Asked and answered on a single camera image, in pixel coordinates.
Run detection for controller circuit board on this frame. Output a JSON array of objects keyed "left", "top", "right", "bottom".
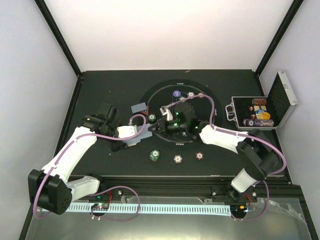
[
  {"left": 91, "top": 202, "right": 109, "bottom": 211},
  {"left": 230, "top": 205, "right": 256, "bottom": 213}
]

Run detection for purple chips row in case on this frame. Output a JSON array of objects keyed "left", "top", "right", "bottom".
[{"left": 242, "top": 118, "right": 275, "bottom": 127}]

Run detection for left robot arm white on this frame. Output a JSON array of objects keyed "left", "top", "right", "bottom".
[{"left": 28, "top": 115, "right": 140, "bottom": 219}]

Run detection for white slotted cable duct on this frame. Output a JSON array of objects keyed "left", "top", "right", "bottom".
[{"left": 66, "top": 202, "right": 231, "bottom": 217}]

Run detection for right controller circuit board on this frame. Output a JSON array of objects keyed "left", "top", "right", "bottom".
[{"left": 230, "top": 205, "right": 256, "bottom": 213}]

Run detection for aluminium poker case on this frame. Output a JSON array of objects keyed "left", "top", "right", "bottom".
[{"left": 225, "top": 71, "right": 299, "bottom": 131}]

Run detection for red triangular all-in button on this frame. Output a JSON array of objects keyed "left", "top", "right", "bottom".
[{"left": 142, "top": 105, "right": 149, "bottom": 116}]

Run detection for blue-backed playing card deck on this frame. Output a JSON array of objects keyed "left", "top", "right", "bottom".
[{"left": 123, "top": 129, "right": 153, "bottom": 147}]

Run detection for red chip stack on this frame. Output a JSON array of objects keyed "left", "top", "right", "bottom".
[{"left": 195, "top": 152, "right": 204, "bottom": 160}]

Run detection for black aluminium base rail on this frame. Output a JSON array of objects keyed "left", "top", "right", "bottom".
[{"left": 98, "top": 176, "right": 305, "bottom": 200}]

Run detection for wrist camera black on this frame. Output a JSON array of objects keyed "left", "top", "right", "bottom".
[
  {"left": 96, "top": 103, "right": 119, "bottom": 124},
  {"left": 174, "top": 102, "right": 196, "bottom": 122}
]

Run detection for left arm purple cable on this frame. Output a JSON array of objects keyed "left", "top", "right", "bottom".
[{"left": 32, "top": 114, "right": 148, "bottom": 220}]

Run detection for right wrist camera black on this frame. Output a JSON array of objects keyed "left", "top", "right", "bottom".
[{"left": 174, "top": 102, "right": 196, "bottom": 122}]

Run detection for green chip stack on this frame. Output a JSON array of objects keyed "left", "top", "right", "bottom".
[{"left": 149, "top": 149, "right": 160, "bottom": 162}]

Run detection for red chips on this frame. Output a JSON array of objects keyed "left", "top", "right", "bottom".
[{"left": 198, "top": 92, "right": 205, "bottom": 99}]

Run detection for yellow round button in case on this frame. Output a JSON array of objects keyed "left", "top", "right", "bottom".
[{"left": 261, "top": 111, "right": 271, "bottom": 120}]

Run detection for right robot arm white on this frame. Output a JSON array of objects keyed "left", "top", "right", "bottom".
[{"left": 148, "top": 118, "right": 281, "bottom": 202}]

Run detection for dealt cards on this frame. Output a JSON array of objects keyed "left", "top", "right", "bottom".
[{"left": 130, "top": 102, "right": 147, "bottom": 114}]

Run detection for round black poker mat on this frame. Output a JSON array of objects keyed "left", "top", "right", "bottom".
[{"left": 141, "top": 79, "right": 223, "bottom": 152}]

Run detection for brown chips row in case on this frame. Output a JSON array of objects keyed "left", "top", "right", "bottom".
[{"left": 252, "top": 98, "right": 267, "bottom": 106}]

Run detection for boxed card deck in case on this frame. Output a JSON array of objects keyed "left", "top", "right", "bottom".
[{"left": 253, "top": 105, "right": 267, "bottom": 119}]

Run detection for left controller circuit board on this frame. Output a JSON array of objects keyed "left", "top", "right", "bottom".
[{"left": 91, "top": 202, "right": 109, "bottom": 211}]

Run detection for purple small blind button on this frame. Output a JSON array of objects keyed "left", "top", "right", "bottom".
[{"left": 172, "top": 90, "right": 181, "bottom": 98}]

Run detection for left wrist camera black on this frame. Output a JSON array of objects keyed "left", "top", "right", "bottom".
[{"left": 96, "top": 103, "right": 119, "bottom": 124}]

